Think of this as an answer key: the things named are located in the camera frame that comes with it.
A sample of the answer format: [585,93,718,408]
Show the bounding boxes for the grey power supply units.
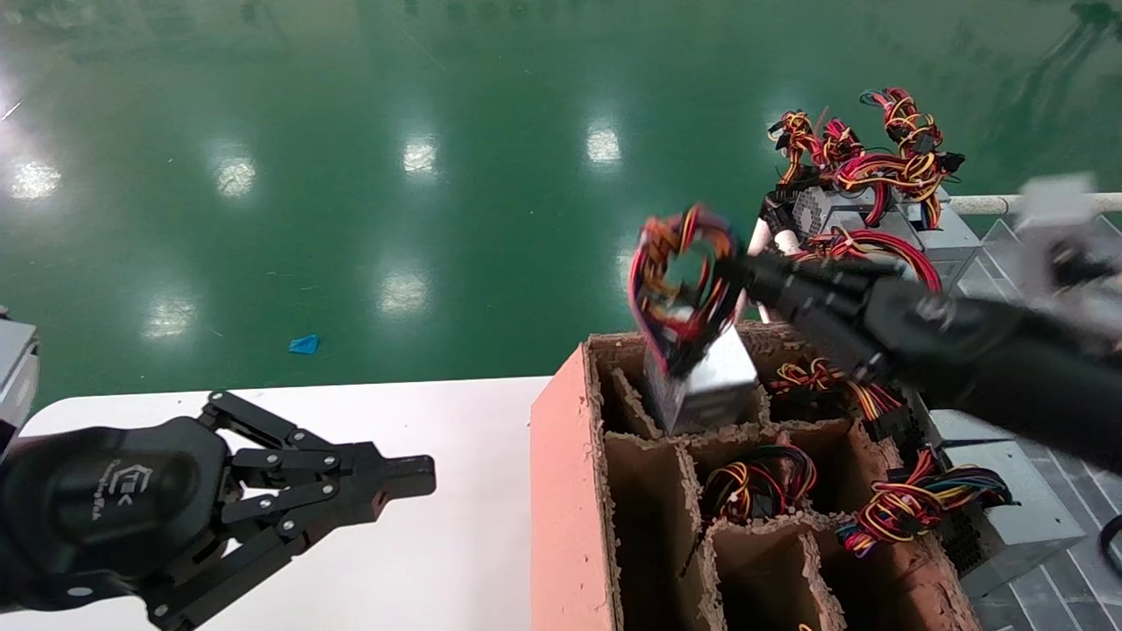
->
[736,191,1122,323]

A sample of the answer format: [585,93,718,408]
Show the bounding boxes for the black cable loop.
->
[1098,513,1122,579]

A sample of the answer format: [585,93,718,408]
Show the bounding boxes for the cardboard box with dividers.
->
[530,320,983,631]

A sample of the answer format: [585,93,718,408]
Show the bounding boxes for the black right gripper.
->
[741,254,1122,474]

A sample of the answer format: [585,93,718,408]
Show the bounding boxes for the clear plastic divided tray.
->
[955,215,1122,631]

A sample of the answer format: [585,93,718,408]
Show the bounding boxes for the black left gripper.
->
[0,391,437,627]

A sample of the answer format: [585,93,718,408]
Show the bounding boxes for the power supply with purple wires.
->
[628,204,760,436]

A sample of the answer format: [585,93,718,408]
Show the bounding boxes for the plain silver power supply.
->
[907,206,984,294]

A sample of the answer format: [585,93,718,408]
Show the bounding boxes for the power supply with wire harness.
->
[834,408,1088,599]
[833,86,967,230]
[768,110,869,198]
[770,358,913,439]
[701,444,818,525]

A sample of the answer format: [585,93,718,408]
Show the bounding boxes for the power supply with honeycomb grille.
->
[789,186,882,239]

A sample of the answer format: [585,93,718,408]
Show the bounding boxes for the power supply with thick red wires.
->
[789,226,943,294]

